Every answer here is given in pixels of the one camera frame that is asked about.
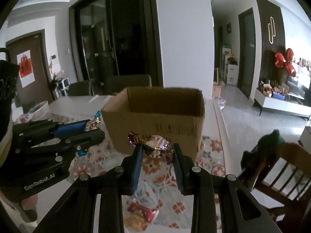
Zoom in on yellow snack packet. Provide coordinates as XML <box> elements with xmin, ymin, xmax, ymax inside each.
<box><xmin>124</xmin><ymin>215</ymin><xmax>148</xmax><ymax>232</ymax></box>

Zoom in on blue gold candy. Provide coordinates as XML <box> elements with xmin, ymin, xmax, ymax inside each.
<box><xmin>78</xmin><ymin>110</ymin><xmax>101</xmax><ymax>157</ymax></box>

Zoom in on purple gold candy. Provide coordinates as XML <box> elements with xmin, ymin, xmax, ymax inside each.
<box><xmin>128</xmin><ymin>131</ymin><xmax>174</xmax><ymax>165</ymax></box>

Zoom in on left hand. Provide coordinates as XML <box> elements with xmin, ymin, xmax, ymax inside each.
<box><xmin>4</xmin><ymin>193</ymin><xmax>40</xmax><ymax>224</ymax></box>

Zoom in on brown wooden chair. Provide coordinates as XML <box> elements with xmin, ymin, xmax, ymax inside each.
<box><xmin>238</xmin><ymin>143</ymin><xmax>310</xmax><ymax>229</ymax></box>

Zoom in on dark green garment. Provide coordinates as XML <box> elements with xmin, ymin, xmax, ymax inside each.
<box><xmin>240</xmin><ymin>129</ymin><xmax>285</xmax><ymax>176</ymax></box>

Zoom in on red small snack packet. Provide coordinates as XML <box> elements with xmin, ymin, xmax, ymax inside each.
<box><xmin>128</xmin><ymin>202</ymin><xmax>159</xmax><ymax>223</ymax></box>

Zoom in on patterned table runner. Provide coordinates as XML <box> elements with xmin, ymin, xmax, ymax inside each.
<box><xmin>6</xmin><ymin>116</ymin><xmax>228</xmax><ymax>232</ymax></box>

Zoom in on dark upholstered chair left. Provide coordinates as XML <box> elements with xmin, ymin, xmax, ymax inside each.
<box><xmin>68</xmin><ymin>81</ymin><xmax>92</xmax><ymax>96</ymax></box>

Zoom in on dark upholstered chair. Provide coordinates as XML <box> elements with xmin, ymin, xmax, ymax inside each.
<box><xmin>68</xmin><ymin>81</ymin><xmax>92</xmax><ymax>96</ymax></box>
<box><xmin>104</xmin><ymin>75</ymin><xmax>152</xmax><ymax>95</ymax></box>

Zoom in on red fu door poster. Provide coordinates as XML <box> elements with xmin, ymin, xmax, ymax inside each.
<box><xmin>16</xmin><ymin>50</ymin><xmax>35</xmax><ymax>88</ymax></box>

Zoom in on dark upholstered chair right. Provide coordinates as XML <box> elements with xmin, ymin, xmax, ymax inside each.
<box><xmin>104</xmin><ymin>75</ymin><xmax>152</xmax><ymax>95</ymax></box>

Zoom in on white tv console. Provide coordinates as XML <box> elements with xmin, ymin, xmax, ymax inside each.
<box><xmin>254</xmin><ymin>89</ymin><xmax>310</xmax><ymax>118</ymax></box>

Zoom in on brown cardboard box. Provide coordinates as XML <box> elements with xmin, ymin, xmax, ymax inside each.
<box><xmin>101</xmin><ymin>87</ymin><xmax>205</xmax><ymax>160</ymax></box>

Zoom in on white storage drawers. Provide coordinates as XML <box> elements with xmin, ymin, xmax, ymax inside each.
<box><xmin>222</xmin><ymin>46</ymin><xmax>238</xmax><ymax>86</ymax></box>

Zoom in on red foil balloon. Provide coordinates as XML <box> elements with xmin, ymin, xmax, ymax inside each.
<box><xmin>275</xmin><ymin>48</ymin><xmax>296</xmax><ymax>77</ymax></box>

